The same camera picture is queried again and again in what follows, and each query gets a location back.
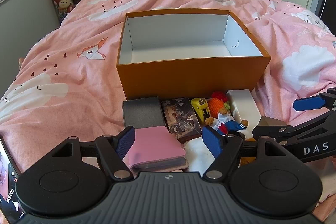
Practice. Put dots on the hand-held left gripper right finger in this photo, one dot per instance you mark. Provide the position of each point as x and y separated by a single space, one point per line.
212 141

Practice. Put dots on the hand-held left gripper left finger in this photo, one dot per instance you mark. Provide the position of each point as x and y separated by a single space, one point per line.
125 142

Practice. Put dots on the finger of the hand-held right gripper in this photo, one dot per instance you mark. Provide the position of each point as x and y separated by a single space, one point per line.
267 132
308 103

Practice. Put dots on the small brown cardboard box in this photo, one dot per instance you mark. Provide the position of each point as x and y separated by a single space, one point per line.
270 121

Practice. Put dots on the white plush toy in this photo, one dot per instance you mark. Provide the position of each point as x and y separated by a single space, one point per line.
197 153

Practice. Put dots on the brown sailor bear plush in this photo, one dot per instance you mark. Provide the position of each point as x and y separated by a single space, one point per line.
223 119

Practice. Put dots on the pink card wallet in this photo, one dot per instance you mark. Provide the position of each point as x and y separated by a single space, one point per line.
157 145

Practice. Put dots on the white rectangular box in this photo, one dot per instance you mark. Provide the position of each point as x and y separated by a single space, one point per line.
244 106

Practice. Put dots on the orange crochet toy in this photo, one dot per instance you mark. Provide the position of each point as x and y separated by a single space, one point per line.
216 106

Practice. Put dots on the illustrated card box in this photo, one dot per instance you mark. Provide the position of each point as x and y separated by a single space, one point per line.
181 116

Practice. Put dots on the orange cardboard box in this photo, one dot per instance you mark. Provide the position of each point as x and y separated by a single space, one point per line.
183 77

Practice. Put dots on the pink printed blanket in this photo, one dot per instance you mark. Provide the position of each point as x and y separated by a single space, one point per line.
78 82

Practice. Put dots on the phone with lit screen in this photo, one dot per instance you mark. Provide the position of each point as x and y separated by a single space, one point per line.
8 182

